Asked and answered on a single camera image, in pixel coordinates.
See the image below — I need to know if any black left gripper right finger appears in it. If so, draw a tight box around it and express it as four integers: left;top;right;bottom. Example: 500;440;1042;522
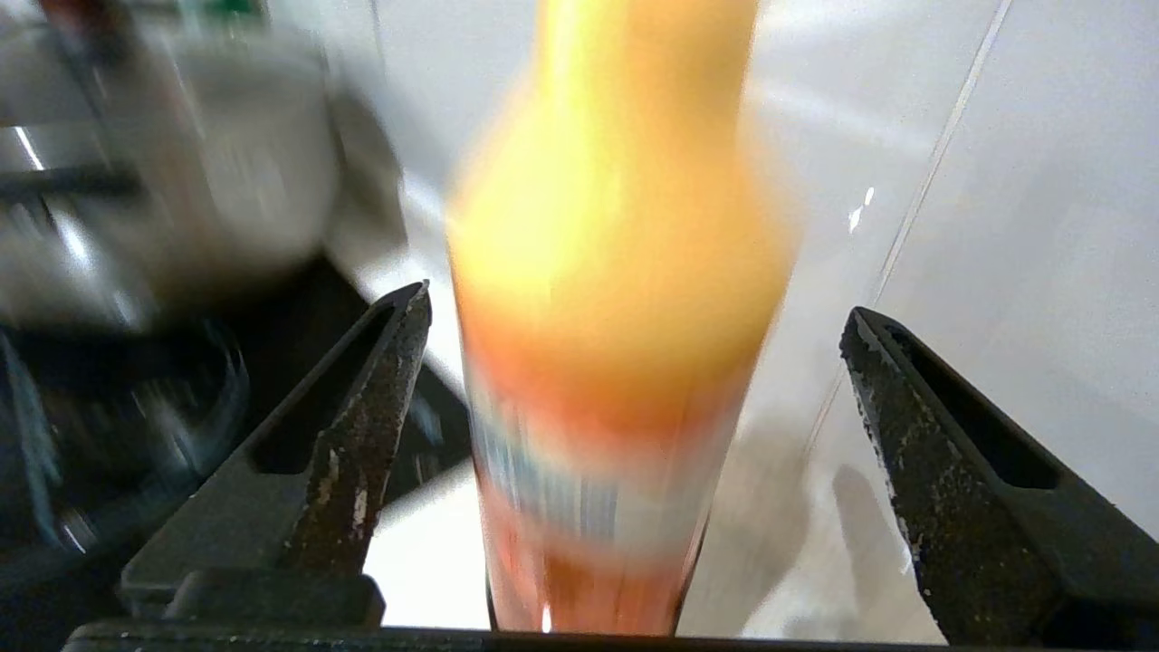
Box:
839;306;1159;648

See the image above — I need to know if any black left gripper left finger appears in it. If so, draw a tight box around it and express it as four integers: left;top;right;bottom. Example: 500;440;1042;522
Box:
120;281;433;626

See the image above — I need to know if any orange yellow detergent bottle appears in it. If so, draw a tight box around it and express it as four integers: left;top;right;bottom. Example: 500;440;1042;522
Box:
444;0;802;635

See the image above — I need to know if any black glass cooktop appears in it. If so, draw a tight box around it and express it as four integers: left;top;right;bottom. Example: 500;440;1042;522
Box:
0;254;472;626

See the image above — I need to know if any stainless steel cooking pot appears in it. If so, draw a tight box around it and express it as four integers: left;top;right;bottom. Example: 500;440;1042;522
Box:
0;18;408;309

